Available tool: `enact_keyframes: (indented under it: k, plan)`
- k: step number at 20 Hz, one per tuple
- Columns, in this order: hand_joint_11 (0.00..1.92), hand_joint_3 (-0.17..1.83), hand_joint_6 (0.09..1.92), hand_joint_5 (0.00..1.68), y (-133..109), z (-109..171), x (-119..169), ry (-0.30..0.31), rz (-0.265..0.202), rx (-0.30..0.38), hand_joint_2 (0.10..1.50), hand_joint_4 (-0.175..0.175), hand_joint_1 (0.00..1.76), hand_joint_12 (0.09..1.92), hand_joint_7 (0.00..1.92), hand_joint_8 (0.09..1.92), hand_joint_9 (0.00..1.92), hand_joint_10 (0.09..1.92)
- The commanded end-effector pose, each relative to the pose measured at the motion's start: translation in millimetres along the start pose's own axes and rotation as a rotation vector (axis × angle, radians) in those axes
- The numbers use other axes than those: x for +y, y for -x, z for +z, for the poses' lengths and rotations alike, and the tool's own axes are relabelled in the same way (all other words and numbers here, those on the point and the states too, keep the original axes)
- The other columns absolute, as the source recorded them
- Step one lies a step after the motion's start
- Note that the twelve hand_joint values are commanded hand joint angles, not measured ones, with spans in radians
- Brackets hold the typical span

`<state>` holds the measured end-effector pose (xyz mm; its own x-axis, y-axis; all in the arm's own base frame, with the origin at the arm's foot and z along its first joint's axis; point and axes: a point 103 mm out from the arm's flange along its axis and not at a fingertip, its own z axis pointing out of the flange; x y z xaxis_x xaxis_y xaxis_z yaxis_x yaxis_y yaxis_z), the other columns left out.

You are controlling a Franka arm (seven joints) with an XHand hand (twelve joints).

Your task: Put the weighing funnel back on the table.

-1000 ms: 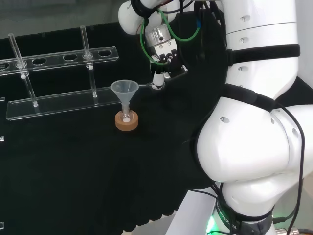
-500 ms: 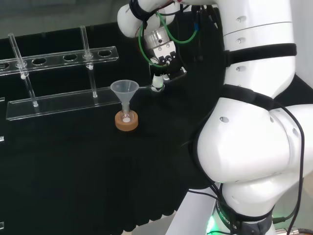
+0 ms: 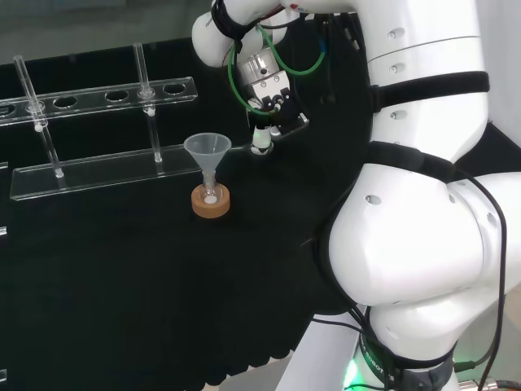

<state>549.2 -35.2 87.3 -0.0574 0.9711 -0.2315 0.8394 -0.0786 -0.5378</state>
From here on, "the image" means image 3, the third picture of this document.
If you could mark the clear acrylic funnel stand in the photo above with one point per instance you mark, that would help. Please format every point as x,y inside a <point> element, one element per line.
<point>102,169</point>

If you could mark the translucent plastic funnel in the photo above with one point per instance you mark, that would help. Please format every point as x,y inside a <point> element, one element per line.
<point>207,148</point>

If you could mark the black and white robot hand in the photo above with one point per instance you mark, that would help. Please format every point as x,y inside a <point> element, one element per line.
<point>281,104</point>

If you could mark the black table cloth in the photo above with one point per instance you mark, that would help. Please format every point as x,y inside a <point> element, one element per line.
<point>142,277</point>

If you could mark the clear round-bottom flask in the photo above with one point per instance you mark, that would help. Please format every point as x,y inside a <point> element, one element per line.
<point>210,199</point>

